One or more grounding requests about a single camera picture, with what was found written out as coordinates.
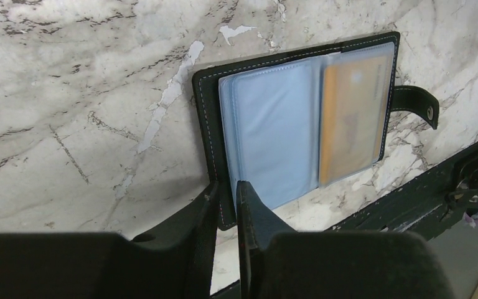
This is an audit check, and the black leather card holder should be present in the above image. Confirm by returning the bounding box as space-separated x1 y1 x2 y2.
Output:
192 31 439 231

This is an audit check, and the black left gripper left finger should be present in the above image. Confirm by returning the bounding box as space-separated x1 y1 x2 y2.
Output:
0 182 218 298

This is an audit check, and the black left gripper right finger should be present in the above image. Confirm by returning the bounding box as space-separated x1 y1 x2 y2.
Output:
237 181 454 298

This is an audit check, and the gold credit card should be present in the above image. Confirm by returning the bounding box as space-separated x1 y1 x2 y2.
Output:
319 54 392 186

